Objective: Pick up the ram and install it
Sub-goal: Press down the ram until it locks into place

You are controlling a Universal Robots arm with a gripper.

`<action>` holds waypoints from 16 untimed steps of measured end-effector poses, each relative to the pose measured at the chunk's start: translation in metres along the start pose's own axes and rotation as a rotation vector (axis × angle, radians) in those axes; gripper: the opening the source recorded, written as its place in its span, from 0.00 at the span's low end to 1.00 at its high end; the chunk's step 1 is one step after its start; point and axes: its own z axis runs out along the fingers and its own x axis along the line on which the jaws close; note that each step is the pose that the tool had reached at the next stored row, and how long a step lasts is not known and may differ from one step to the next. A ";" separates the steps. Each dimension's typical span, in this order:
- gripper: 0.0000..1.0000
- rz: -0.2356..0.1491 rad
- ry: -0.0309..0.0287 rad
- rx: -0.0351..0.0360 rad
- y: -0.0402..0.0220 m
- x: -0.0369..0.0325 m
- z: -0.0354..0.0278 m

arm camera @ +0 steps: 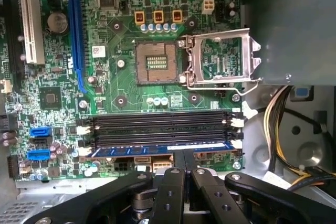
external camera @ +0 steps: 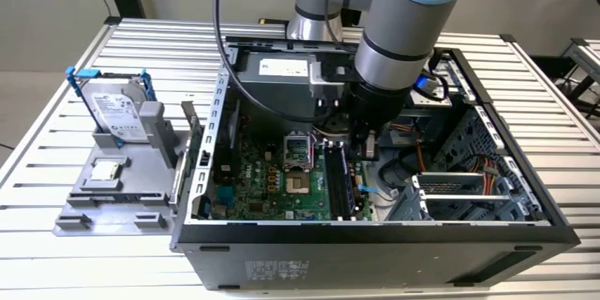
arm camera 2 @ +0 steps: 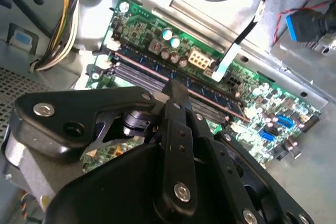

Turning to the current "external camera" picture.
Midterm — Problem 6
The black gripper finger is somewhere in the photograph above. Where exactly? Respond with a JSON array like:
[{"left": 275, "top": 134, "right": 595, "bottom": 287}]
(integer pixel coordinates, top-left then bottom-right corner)
[
  {"left": 349, "top": 127, "right": 366, "bottom": 160},
  {"left": 362, "top": 128, "right": 379, "bottom": 161}
]

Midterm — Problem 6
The dark RAM stick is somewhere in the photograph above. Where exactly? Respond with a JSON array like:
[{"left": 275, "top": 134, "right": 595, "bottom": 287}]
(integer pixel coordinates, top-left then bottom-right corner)
[
  {"left": 87, "top": 193, "right": 162, "bottom": 201},
  {"left": 339, "top": 143, "right": 361, "bottom": 219}
]

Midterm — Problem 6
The black RAM slot bank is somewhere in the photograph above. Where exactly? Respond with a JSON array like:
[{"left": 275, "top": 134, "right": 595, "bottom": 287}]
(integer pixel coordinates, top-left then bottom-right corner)
[{"left": 322, "top": 141, "right": 358, "bottom": 223}]

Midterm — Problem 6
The thin metal locking lever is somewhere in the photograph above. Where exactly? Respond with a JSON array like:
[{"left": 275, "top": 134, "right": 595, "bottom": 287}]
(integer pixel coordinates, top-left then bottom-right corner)
[{"left": 306, "top": 136, "right": 317, "bottom": 171}]

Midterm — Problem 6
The silver CPU socket cover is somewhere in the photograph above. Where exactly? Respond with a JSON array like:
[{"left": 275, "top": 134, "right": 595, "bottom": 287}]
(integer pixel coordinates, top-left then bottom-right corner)
[{"left": 282, "top": 132, "right": 314, "bottom": 171}]

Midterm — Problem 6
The CPU socket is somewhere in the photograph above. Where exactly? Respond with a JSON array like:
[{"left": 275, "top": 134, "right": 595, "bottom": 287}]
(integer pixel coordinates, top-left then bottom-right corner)
[{"left": 283, "top": 171, "right": 314, "bottom": 196}]

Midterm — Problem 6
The grey metal disk bay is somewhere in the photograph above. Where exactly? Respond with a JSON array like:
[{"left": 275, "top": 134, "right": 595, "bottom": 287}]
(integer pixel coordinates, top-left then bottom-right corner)
[{"left": 386, "top": 172, "right": 534, "bottom": 224}]

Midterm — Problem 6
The grey power supply unit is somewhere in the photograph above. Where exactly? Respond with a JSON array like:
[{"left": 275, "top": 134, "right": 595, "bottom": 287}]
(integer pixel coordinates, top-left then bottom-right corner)
[{"left": 227, "top": 52, "right": 323, "bottom": 141}]

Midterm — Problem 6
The green motherboard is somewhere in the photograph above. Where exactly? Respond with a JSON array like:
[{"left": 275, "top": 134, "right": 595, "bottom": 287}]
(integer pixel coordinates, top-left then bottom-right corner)
[{"left": 209, "top": 138, "right": 377, "bottom": 224}]

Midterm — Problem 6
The black open PC case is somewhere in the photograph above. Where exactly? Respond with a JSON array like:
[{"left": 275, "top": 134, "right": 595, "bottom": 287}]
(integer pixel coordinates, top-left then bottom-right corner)
[{"left": 167, "top": 34, "right": 582, "bottom": 293}]

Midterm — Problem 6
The teal heat sink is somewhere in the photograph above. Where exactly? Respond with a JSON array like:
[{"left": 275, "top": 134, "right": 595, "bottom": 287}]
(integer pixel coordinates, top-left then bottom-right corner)
[{"left": 213, "top": 187, "right": 235, "bottom": 209}]

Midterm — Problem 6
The metal slat side table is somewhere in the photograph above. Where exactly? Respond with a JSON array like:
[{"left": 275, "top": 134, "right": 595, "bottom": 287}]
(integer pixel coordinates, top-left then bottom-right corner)
[{"left": 554, "top": 37, "right": 600, "bottom": 120}]

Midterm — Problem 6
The grey parts rack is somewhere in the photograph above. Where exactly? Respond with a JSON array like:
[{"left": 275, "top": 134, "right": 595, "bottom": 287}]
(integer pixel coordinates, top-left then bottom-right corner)
[{"left": 50, "top": 100, "right": 187, "bottom": 237}]

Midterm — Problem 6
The hard disk in blue carrier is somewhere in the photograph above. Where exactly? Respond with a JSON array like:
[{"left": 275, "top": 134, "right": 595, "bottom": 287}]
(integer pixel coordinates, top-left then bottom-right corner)
[{"left": 63, "top": 65, "right": 155, "bottom": 147}]

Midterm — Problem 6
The silver CPU chip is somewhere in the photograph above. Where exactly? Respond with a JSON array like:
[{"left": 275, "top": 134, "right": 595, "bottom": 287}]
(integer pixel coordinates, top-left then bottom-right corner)
[{"left": 87, "top": 159, "right": 126, "bottom": 183}]

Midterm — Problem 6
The yellow black white wire bundle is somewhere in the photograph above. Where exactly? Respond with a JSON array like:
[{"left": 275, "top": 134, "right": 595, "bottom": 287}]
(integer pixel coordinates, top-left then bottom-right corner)
[{"left": 310, "top": 127, "right": 351, "bottom": 145}]

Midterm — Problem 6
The black looped wire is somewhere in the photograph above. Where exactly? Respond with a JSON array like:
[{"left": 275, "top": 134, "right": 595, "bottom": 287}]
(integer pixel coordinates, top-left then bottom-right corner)
[{"left": 377, "top": 157, "right": 421, "bottom": 197}]

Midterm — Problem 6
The orange wire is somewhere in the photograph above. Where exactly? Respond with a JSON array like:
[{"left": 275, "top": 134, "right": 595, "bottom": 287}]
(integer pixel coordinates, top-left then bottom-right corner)
[{"left": 414, "top": 140, "right": 427, "bottom": 175}]

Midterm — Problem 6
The black camera bracket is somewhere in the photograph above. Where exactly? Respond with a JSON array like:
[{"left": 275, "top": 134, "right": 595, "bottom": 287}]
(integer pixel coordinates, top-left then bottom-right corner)
[{"left": 317, "top": 52, "right": 362, "bottom": 85}]

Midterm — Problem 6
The red yellow wire bundle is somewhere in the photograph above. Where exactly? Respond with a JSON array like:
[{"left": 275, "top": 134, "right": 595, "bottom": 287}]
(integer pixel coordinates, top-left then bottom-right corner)
[{"left": 466, "top": 157, "right": 498, "bottom": 198}]

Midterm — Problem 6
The graphics card with metal bracket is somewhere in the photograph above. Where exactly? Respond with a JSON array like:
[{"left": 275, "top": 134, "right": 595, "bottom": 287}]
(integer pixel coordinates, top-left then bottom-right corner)
[{"left": 169, "top": 99, "right": 210, "bottom": 215}]

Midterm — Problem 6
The thick black cable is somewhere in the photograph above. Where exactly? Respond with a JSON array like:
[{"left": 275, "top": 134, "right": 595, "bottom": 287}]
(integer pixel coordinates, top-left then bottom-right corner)
[{"left": 211, "top": 0, "right": 339, "bottom": 124}]

